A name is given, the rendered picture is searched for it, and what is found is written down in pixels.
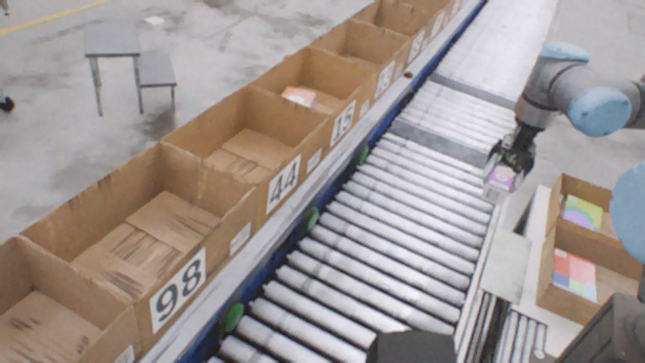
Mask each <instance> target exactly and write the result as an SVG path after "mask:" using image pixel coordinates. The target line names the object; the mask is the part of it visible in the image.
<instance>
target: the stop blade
mask: <svg viewBox="0 0 645 363"><path fill-rule="evenodd" d="M392 134H395V135H397V136H400V137H402V138H406V139H408V140H411V141H413V142H416V143H417V144H421V145H423V146H426V148H428V149H431V150H434V151H436V152H440V153H442V154H445V155H447V156H450V157H454V158H456V159H459V160H461V161H464V162H466V163H469V165H472V166H475V167H478V168H480V169H483V170H484V168H485V165H486V161H487V157H488V154H487V153H484V152H482V151H479V150H477V149H474V148H470V146H468V145H465V144H464V143H461V142H458V141H456V140H452V139H450V138H447V137H444V136H442V135H439V134H436V133H431V132H429V131H426V129H424V128H422V127H418V126H416V125H413V124H411V123H408V122H405V121H402V120H399V119H397V118H396V119H395V121H394V126H393V130H392Z"/></svg>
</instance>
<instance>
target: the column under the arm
mask: <svg viewBox="0 0 645 363"><path fill-rule="evenodd" d="M644 315H645V305H643V304H641V303H640V302H639V301H637V300H635V299H632V298H630V296H628V295H625V294H623V293H621V292H613V293H612V294H611V296H610V297H609V298H608V299H607V301H606V302H605V303H604V304H603V305H602V306H601V307H600V309H599V310H598V311H596V312H595V313H594V315H593V317H592V318H591V319H590V320H589V321H588V322H587V323H586V325H585V326H584V327H583V328H582V329H581V330H580V333H579V334H577V335H576V336H575V337H574V338H573V339H572V341H571V342H570V343H569V344H568V345H567V346H566V347H565V349H564V350H563V352H562V353H561V355H560V356H558V357H555V356H553V355H551V354H549V353H547V352H545V351H542V350H540V349H539V348H537V347H535V346H532V349H531V355H530V361H529V363H645V350H644V349H643V348H642V346H641V345H640V344H639V342H638V340H637V337H636V335H635V332H634V331H635V329H636V323H637V322H638V321H639V320H640V319H641V317H642V316H644Z"/></svg>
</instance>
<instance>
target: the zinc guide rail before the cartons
mask: <svg viewBox="0 0 645 363"><path fill-rule="evenodd" d="M479 1H480V0H469V1H468V3H467V4H466V6H465V7H464V8H463V9H462V10H461V11H460V12H458V13H457V14H456V16H455V17H454V18H453V19H452V20H451V21H450V23H449V24H448V25H447V26H446V27H445V29H444V30H443V31H442V32H441V33H440V34H438V35H437V36H436V37H435V39H434V40H433V42H432V43H431V44H430V45H429V46H428V47H427V48H426V49H425V51H424V52H423V53H422V54H420V55H419V56H418V57H417V58H416V60H415V61H414V63H413V64H412V65H411V66H410V67H409V68H408V69H407V70H406V71H411V72H412V73H413V75H414V77H413V79H414V78H415V76H416V75H417V73H418V72H419V71H421V69H422V68H423V67H424V66H425V65H426V64H427V62H429V61H430V59H431V58H432V56H433V55H434V54H435V53H436V52H437V51H438V49H440V48H441V47H442V46H443V44H444V43H445V41H446V40H447V39H448V38H449V36H450V35H451V34H452V33H453V32H454V30H455V29H456V28H457V27H459V26H460V25H461V23H462V21H463V20H464V19H465V18H466V16H467V15H468V14H469V13H470V12H471V10H472V9H473V8H474V7H475V6H476V4H477V3H479ZM406 71H405V72H406ZM405 72H404V73H405ZM402 75H404V74H402ZM402 75H401V76H400V77H399V79H398V80H397V81H396V82H395V83H394V85H393V86H392V87H391V88H390V89H389V90H388V91H387V92H385V93H384V94H383V95H382V98H381V99H380V100H379V101H378V102H377V103H376V104H375V105H374V106H373V107H372V109H371V110H370V111H368V113H367V114H366V115H365V116H364V117H363V118H362V119H361V121H360V122H359V123H358V124H357V125H356V126H355V127H354V128H353V129H352V131H350V133H349V134H348V135H347V136H346V137H345V138H344V139H343V140H342V141H341V143H340V144H339V145H338V146H337V148H336V149H335V150H333V151H332V152H331V153H330V154H329V156H328V157H327V158H326V159H325V160H324V161H323V162H322V163H321V165H320V167H319V168H317V169H316V170H315V171H314V172H313V173H312V174H311V175H310V176H309V178H308V179H307V180H306V182H305V183H304V184H303V185H302V186H300V187H299V188H298V190H297V191H296V192H295V193H294V194H293V195H292V196H291V197H290V199H289V200H288V202H287V203H286V204H285V205H284V206H282V207H281V208H280V209H279V210H278V211H277V212H276V214H275V216H274V217H273V218H272V219H271V220H270V221H269V222H268V223H267V225H265V226H264V227H263V228H262V229H261V230H260V231H259V232H258V234H257V235H256V236H255V237H254V238H253V240H252V241H251V242H250V243H249V244H247V245H246V246H245V248H244V249H243V250H242V252H241V253H240V254H239V255H237V256H236V257H235V259H234V260H233V261H232V262H231V263H230V264H228V266H227V267H226V268H225V270H224V271H223V272H222V273H221V274H220V275H219V276H218V277H217V278H216V279H215V280H214V282H213V283H212V284H211V285H209V286H208V288H207V289H206V290H205V291H204V292H203V294H202V295H201V296H200V297H199V298H198V299H197V300H196V301H195V302H194V303H193V305H192V307H191V308H189V309H188V310H187V311H186V312H185V313H184V314H183V315H182V317H181V318H180V319H179V320H178V321H177V322H176V323H175V324H174V325H173V328H172V329H171V330H170V331H168V332H167V333H166V334H165V335H164V336H163V337H162V338H161V340H160V341H159V342H158V343H157V344H156V345H155V346H154V347H153V349H152V351H151V352H150V353H149V354H148V355H147V356H145V357H144V358H143V359H142V360H141V361H140V363H174V362H175V361H176V360H177V358H178V357H179V356H180V355H181V354H182V352H183V351H184V350H185V349H186V348H188V345H189V344H190V343H191V342H192V341H193V340H194V338H195V337H196V336H197V335H198V334H199V332H200V331H201V330H202V329H203V328H204V326H205V324H206V323H207V322H209V321H210V319H211V318H212V317H213V316H214V315H215V314H216V312H217V311H218V310H219V309H220V308H221V306H222V304H223V303H224V302H225V301H226V300H227V298H229V297H230V296H231V295H232V293H233V292H234V291H235V290H236V289H237V288H238V285H239V284H240V283H241V282H242V281H243V279H244V278H245V277H247V276H248V275H249V274H250V272H251V271H252V270H253V269H254V266H255V265H256V264H257V263H258V262H259V261H260V259H261V258H262V257H263V256H264V255H266V253H267V252H268V251H269V250H270V248H271V247H272V245H273V244H274V243H275V242H276V240H277V239H278V238H279V237H280V236H281V234H282V233H284V231H286V230H287V229H288V227H289V226H290V225H291V224H292V223H293V221H294V220H295V219H296V218H297V217H298V216H299V213H300V212H302V211H303V210H304V208H305V207H306V206H307V205H308V204H309V203H310V201H311V200H312V199H313V197H314V196H315V194H316V193H317V192H319V191H320V190H321V189H322V187H323V186H324V185H325V184H326V182H327V180H328V179H329V178H330V177H331V176H332V174H333V173H335V172H336V171H337V170H338V168H339V167H340V166H341V165H342V163H343V162H344V160H345V159H346V158H347V157H348V155H349V154H350V153H352V152H353V151H354V150H355V148H356V146H357V145H358V144H359V143H360V141H361V140H362V139H363V138H364V137H365V136H366V134H367V133H369V132H370V131H371V128H372V127H373V126H374V125H375V124H376V123H377V121H378V120H379V119H380V118H381V117H382V115H383V114H384V113H385V111H387V110H388V109H389V107H390V106H391V105H392V104H393V103H394V101H395V100H396V99H397V98H398V96H399V94H400V93H401V92H402V91H404V90H405V88H406V87H407V86H408V85H409V84H410V82H411V81H412V80H413V79H412V80H409V79H406V77H404V76H402Z"/></svg>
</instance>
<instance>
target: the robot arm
mask: <svg viewBox="0 0 645 363"><path fill-rule="evenodd" d="M589 61H590V54H589V53H588V51H587V50H586V49H585V48H583V47H581V46H578V45H575V44H571V43H567V42H562V41H549V42H547V43H545V44H544V45H543V47H542V49H541V51H540V53H539V54H538V58H537V61H536V63H535V65H534V67H533V70H531V72H530V75H529V77H528V79H527V81H526V83H525V85H524V87H523V89H522V91H521V93H520V95H519V97H518V99H517V101H516V104H515V106H514V114H515V118H514V121H515V122H516V126H515V130H514V132H513V133H510V132H509V133H508V134H504V136H503V139H501V138H499V140H498V141H497V142H496V143H494V144H493V145H492V148H490V150H489V153H488V157H487V161H486V165H485V168H484V172H483V184H485V183H486V180H487V179H488V178H489V176H490V174H492V173H493V172H494V169H495V168H496V167H497V166H500V165H504V166H505V167H507V168H509V169H513V172H514V173H515V175H514V179H513V184H512V188H511V192H509V194H512V193H514V192H515V191H517V189H518V187H519V186H520V185H521V184H522V183H523V181H524V180H525V177H526V176H527V174H528V173H530V172H531V171H532V170H533V169H534V167H535V162H536V154H537V152H536V148H537V144H535V142H536V141H535V140H534V138H536V137H537V136H538V133H543V132H545V130H546V129H547V127H552V126H553V125H554V124H555V122H556V120H557V119H558V115H559V116H562V115H564V116H565V117H566V118H567V119H568V120H569V122H571V123H572V125H573V126H574V128H575V129H577V130H578V131H580V132H581V133H583V134H585V135H587V136H592V137H602V136H605V135H609V134H612V133H615V132H617V131H619V130H620V129H625V130H641V131H645V73H644V74H643V75H642V77H641V78H640V79H639V80H637V81H629V80H611V79H604V78H602V77H601V76H600V75H598V74H597V73H596V72H595V71H593V69H591V68H590V67H589V66H588V65H587V63H588V62H589ZM501 153H502V154H501ZM611 194H613V198H611V199H610V200H609V215H610V220H611V224H612V227H613V228H614V230H615V232H616V234H617V236H618V239H619V240H620V241H621V242H622V243H623V247H624V248H625V249H626V250H627V251H628V252H629V253H630V254H631V255H632V256H633V257H634V259H636V260H637V261H640V262H641V263H643V264H645V161H642V162H640V164H637V165H635V166H632V167H631V168H629V169H627V170H626V171H625V172H624V173H623V174H622V175H621V176H620V177H619V179H618V180H617V183H616V185H615V187H614V188H613V190H611Z"/></svg>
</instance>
